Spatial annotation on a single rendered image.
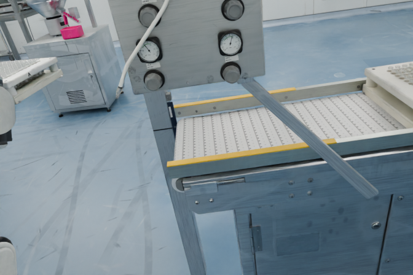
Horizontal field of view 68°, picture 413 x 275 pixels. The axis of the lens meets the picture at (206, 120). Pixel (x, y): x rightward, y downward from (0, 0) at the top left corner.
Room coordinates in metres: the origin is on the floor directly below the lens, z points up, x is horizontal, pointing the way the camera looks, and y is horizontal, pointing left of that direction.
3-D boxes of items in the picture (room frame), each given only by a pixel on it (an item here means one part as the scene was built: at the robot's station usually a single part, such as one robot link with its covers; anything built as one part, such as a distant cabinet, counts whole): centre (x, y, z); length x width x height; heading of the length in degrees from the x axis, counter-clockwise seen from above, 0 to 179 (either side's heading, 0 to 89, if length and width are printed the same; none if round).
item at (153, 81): (0.46, 0.07, 1.10); 0.03 x 0.02 x 0.04; 88
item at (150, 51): (0.47, 0.07, 1.14); 0.04 x 0.01 x 0.04; 88
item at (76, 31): (2.90, 1.06, 0.80); 0.16 x 0.12 x 0.09; 83
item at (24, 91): (1.03, 0.64, 0.95); 0.24 x 0.24 x 0.02; 75
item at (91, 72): (3.12, 1.19, 0.38); 0.63 x 0.57 x 0.76; 83
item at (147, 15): (0.46, 0.06, 1.19); 0.03 x 0.02 x 0.04; 88
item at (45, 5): (3.18, 1.23, 0.95); 0.49 x 0.36 x 0.37; 83
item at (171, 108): (0.79, 0.09, 0.81); 0.02 x 0.01 x 0.20; 88
